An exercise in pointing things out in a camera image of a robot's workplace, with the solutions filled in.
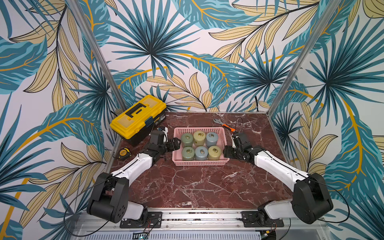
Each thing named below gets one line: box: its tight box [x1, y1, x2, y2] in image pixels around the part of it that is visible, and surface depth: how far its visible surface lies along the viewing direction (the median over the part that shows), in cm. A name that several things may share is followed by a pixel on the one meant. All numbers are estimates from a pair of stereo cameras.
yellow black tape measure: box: [117, 147, 132, 160], surface depth 95 cm
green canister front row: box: [181, 146, 195, 161], surface depth 90 cm
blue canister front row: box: [195, 146, 209, 161], surface depth 90 cm
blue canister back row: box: [206, 132, 219, 148], surface depth 97 cm
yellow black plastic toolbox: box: [109, 95, 167, 147], surface depth 96 cm
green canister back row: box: [181, 133, 194, 148], surface depth 96 cm
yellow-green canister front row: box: [208, 145, 222, 161], surface depth 90 cm
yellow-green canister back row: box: [193, 130, 206, 147], surface depth 97 cm
